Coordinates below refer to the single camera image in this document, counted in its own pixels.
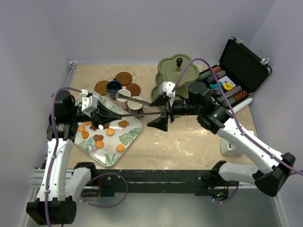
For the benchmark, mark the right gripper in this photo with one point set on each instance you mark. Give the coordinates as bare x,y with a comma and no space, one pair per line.
162,100

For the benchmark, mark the aluminium frame rail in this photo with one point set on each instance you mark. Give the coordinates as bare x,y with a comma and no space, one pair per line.
34,188

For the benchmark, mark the orange slice cookie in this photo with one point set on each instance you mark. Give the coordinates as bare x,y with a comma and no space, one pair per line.
85,134
81,128

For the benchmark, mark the leaf pattern serving tray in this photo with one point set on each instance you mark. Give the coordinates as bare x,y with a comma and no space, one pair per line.
108,155

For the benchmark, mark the metal tongs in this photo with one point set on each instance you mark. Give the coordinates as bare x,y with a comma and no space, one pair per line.
118,95

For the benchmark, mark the dark grey mug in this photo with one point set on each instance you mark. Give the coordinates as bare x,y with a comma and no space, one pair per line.
135,107

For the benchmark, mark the black poker chip case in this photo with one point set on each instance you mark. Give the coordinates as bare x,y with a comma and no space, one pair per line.
240,71

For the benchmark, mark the green three-tier stand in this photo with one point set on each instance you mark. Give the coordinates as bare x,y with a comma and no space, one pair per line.
170,69

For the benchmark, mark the dark heart cookie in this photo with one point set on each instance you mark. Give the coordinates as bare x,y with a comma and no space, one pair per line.
98,138

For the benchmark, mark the brown saucer left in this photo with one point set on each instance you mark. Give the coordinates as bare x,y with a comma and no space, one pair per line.
101,87

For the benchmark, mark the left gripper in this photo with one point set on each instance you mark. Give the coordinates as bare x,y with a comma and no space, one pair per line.
104,115

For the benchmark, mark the brown saucer back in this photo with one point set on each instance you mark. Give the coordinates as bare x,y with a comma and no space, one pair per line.
124,78

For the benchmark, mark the orange slice cookie lower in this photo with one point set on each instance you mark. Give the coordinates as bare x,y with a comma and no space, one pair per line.
85,134

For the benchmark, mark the white microphone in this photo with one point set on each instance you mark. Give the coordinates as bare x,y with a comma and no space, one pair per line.
243,104

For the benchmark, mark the round orange cookie front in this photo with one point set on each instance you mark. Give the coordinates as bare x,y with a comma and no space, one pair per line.
120,148

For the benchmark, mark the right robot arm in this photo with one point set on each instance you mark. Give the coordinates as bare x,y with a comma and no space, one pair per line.
271,168

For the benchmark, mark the maple leaf cookie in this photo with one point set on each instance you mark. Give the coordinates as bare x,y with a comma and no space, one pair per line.
123,123

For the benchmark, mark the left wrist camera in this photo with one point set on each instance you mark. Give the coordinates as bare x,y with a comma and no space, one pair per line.
89,102

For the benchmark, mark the orange slice cookie upper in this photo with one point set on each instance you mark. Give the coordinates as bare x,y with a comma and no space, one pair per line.
81,128

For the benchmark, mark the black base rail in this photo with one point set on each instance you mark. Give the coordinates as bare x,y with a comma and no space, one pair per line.
197,182

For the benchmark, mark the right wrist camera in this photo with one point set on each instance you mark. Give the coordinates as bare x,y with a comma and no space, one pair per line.
165,89

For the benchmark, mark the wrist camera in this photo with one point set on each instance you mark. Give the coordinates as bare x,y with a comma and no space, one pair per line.
165,89
89,102

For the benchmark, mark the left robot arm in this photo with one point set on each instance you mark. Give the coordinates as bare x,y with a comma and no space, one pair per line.
55,202

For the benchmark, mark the orange flower cookie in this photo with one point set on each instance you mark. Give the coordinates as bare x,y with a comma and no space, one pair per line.
110,131

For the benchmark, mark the white stand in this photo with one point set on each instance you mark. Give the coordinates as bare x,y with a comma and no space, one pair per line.
229,150

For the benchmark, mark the brown saucer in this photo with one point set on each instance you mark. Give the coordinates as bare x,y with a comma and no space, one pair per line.
101,87
124,78
134,89

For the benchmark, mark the brown saucer right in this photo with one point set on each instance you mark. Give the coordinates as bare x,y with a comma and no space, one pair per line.
134,89

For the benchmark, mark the dark blue mug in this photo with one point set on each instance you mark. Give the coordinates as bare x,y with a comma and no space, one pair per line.
113,87

